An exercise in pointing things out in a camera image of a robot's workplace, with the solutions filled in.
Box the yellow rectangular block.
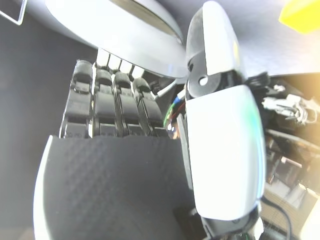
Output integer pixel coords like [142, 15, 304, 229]
[279, 0, 320, 35]

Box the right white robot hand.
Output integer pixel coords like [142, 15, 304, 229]
[32, 0, 267, 240]

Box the black cable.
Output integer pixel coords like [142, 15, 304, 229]
[261, 197, 294, 240]

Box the spare white robot hand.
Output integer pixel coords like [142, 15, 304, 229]
[261, 83, 317, 126]

